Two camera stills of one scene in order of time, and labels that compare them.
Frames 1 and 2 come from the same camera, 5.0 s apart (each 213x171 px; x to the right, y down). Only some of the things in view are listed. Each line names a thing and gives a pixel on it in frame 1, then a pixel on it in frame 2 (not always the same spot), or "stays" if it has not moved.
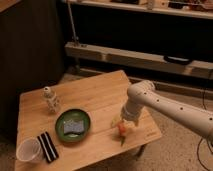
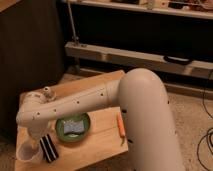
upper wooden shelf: x=187 y=8 stays
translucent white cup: x=30 y=150 stays
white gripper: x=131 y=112 -> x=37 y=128
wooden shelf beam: x=77 y=50 stays
